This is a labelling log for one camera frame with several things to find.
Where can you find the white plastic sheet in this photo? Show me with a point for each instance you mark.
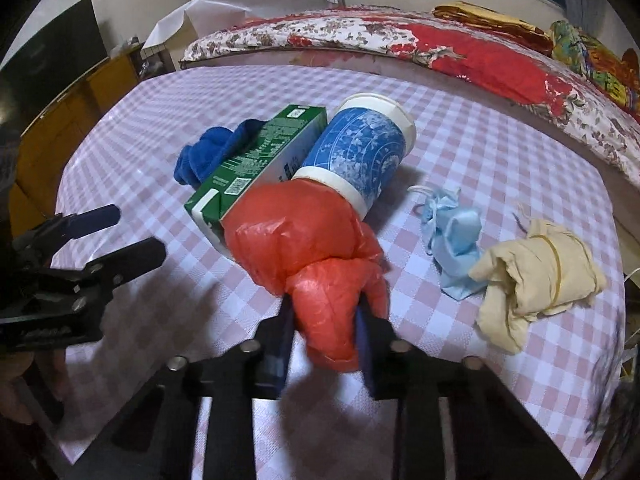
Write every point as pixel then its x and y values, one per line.
pixel 225 10

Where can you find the red plastic bag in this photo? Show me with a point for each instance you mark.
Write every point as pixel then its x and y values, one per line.
pixel 300 240

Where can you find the blue patterned paper cup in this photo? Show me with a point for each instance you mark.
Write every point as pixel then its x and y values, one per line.
pixel 360 150

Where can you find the folded yellow red blanket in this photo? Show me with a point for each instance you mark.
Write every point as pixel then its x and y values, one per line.
pixel 490 20

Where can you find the red floral bedsheet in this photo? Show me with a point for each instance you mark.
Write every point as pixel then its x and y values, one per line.
pixel 450 45

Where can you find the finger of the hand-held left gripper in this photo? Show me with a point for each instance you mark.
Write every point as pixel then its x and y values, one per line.
pixel 97 216
pixel 130 260

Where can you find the light blue face mask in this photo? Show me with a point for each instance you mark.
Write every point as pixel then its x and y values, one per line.
pixel 455 245

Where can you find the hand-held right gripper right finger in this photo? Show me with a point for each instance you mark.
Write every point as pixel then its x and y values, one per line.
pixel 367 340

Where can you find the beige cloth bundle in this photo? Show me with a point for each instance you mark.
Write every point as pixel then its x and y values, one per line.
pixel 530 270

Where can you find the blue cloth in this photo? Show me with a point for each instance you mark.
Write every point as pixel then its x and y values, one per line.
pixel 210 155

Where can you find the wooden television cabinet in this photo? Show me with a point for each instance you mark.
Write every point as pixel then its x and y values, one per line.
pixel 60 130

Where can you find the person's left hand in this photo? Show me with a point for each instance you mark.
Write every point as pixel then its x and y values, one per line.
pixel 25 385

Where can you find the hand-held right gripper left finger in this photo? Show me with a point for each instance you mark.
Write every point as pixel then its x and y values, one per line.
pixel 286 330

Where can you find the bed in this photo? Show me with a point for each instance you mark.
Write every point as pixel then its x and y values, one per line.
pixel 550 125

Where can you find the black flat television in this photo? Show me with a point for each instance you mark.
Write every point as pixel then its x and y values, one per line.
pixel 55 55

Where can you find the pink checkered tablecloth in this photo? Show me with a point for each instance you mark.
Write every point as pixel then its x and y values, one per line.
pixel 175 110

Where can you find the colourful patterned pillow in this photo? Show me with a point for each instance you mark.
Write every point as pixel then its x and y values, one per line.
pixel 595 60

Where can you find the green drink carton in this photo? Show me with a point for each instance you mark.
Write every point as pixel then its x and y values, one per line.
pixel 260 155

